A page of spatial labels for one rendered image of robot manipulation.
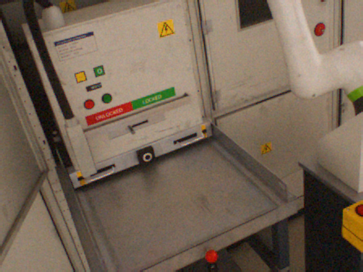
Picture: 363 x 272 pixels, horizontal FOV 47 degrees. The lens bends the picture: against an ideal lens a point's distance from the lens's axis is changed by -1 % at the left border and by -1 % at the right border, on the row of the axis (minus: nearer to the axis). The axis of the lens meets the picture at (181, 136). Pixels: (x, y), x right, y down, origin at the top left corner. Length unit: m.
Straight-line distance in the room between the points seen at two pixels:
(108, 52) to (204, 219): 0.59
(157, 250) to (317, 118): 1.25
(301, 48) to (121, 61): 0.57
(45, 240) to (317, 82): 1.22
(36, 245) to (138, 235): 0.70
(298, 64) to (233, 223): 0.55
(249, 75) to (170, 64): 0.51
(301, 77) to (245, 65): 0.46
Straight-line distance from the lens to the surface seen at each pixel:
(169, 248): 1.19
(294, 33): 1.39
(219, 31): 1.70
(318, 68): 1.42
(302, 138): 2.17
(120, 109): 1.41
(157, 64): 1.40
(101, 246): 1.25
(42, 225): 1.80
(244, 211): 1.25
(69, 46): 1.31
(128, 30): 1.34
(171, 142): 1.52
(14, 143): 1.54
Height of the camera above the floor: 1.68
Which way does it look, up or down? 30 degrees down
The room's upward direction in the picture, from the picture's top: 11 degrees counter-clockwise
